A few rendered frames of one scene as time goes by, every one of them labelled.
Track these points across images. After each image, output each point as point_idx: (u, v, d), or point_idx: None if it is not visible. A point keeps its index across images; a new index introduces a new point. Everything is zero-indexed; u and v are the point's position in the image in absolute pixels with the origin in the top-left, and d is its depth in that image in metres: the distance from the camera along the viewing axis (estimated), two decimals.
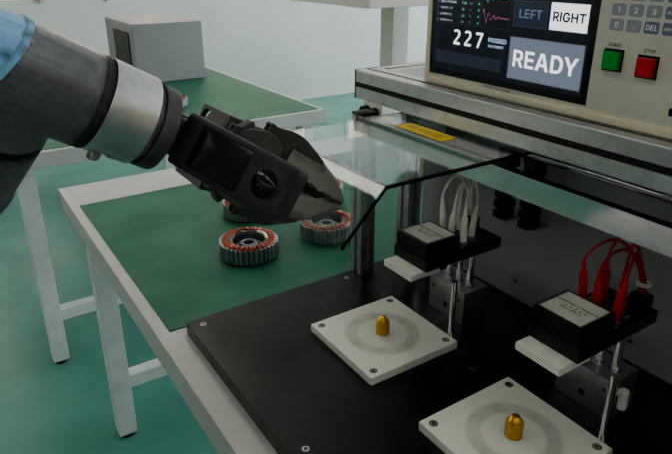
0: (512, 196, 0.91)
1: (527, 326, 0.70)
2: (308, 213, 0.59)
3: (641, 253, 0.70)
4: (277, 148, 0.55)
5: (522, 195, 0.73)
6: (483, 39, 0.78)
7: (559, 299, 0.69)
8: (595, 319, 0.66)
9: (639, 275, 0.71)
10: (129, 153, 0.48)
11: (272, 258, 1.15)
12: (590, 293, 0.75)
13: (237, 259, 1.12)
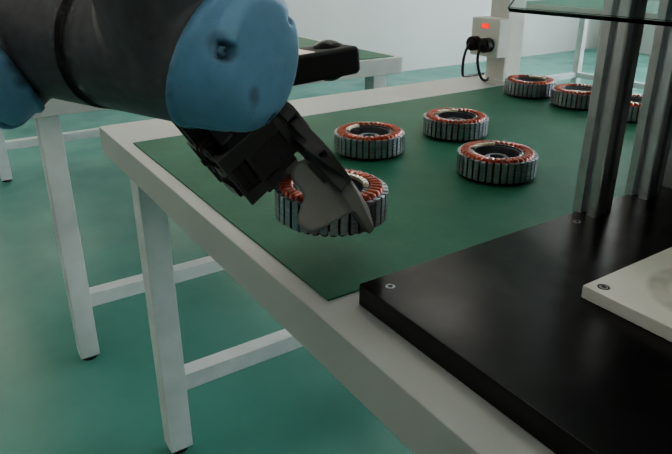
0: None
1: None
2: (354, 186, 0.54)
3: None
4: None
5: None
6: None
7: None
8: None
9: None
10: None
11: (381, 223, 0.59)
12: None
13: None
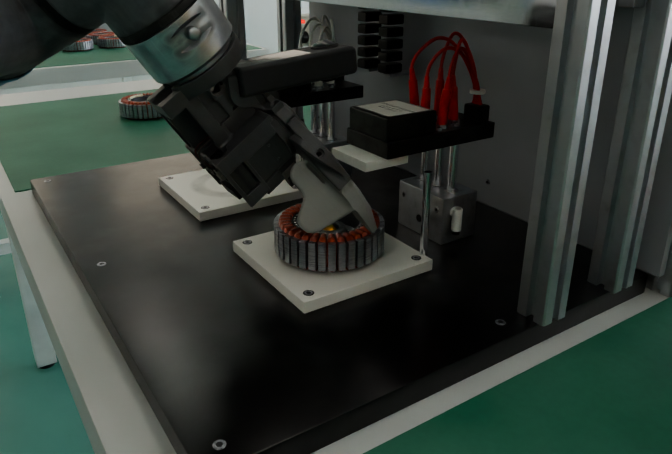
0: (375, 42, 0.85)
1: (347, 133, 0.64)
2: (354, 185, 0.54)
3: (472, 55, 0.64)
4: None
5: (350, 0, 0.67)
6: None
7: (380, 103, 0.64)
8: (409, 113, 0.60)
9: (472, 81, 0.65)
10: (226, 25, 0.47)
11: (378, 256, 0.60)
12: None
13: (314, 259, 0.58)
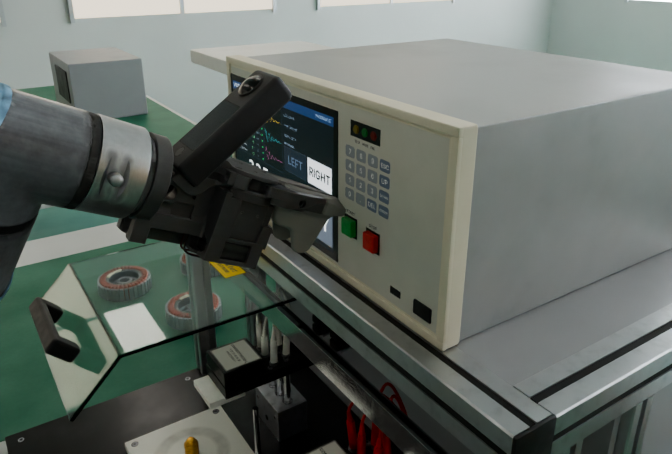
0: None
1: None
2: (326, 197, 0.58)
3: (403, 405, 0.70)
4: (248, 163, 0.57)
5: (293, 340, 0.73)
6: None
7: (319, 452, 0.69)
8: None
9: None
10: (143, 144, 0.46)
11: None
12: (369, 434, 0.75)
13: None
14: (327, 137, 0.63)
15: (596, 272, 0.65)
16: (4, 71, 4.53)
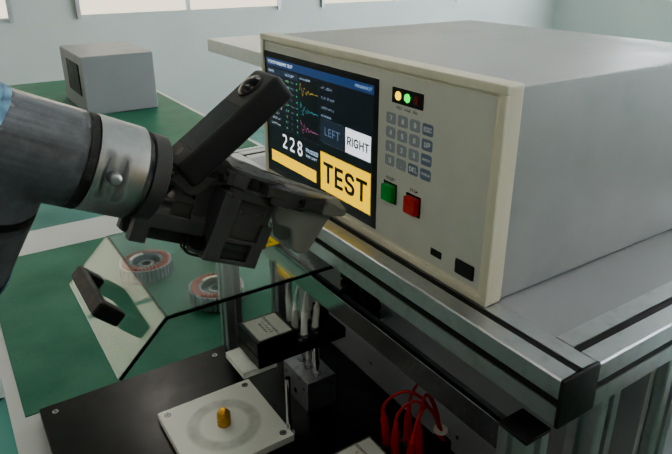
0: (356, 286, 0.93)
1: None
2: (326, 197, 0.58)
3: (435, 403, 0.74)
4: (248, 163, 0.57)
5: (329, 307, 0.75)
6: (302, 148, 0.79)
7: (355, 448, 0.73)
8: None
9: (435, 422, 0.74)
10: (142, 143, 0.46)
11: None
12: (400, 431, 0.79)
13: None
14: (367, 105, 0.65)
15: (627, 238, 0.67)
16: (11, 67, 4.55)
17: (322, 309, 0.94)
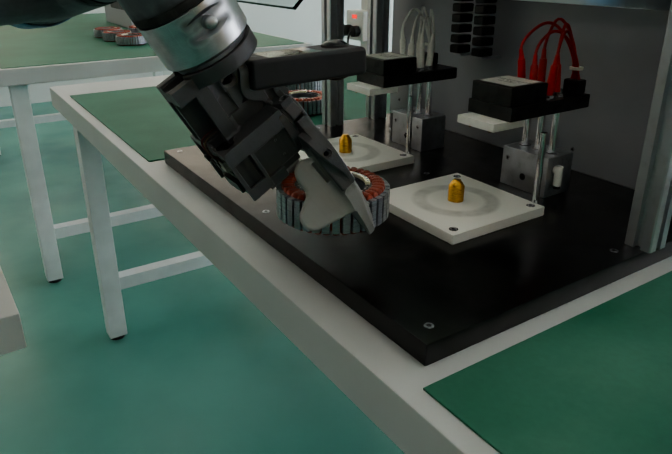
0: (467, 30, 0.98)
1: (469, 102, 0.76)
2: (357, 186, 0.54)
3: (573, 37, 0.77)
4: None
5: None
6: None
7: (497, 78, 0.76)
8: (527, 84, 0.72)
9: (572, 59, 0.78)
10: (241, 16, 0.47)
11: (383, 221, 0.59)
12: None
13: None
14: None
15: None
16: None
17: (433, 55, 0.99)
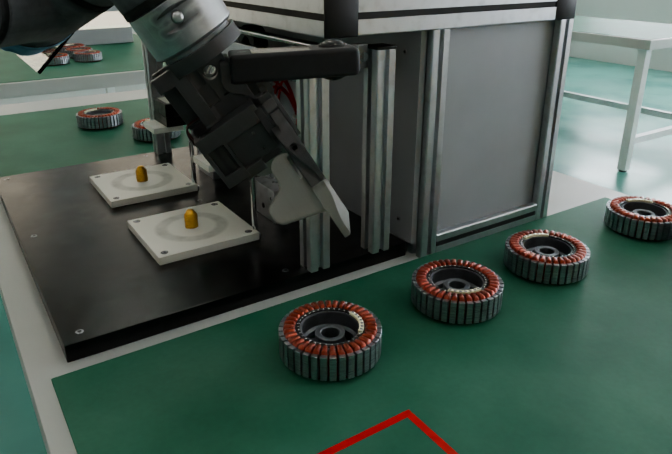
0: None
1: None
2: (331, 186, 0.53)
3: (292, 91, 0.93)
4: None
5: None
6: None
7: None
8: None
9: (293, 109, 0.93)
10: (217, 13, 0.50)
11: (365, 372, 0.64)
12: None
13: (299, 365, 0.63)
14: None
15: None
16: None
17: None
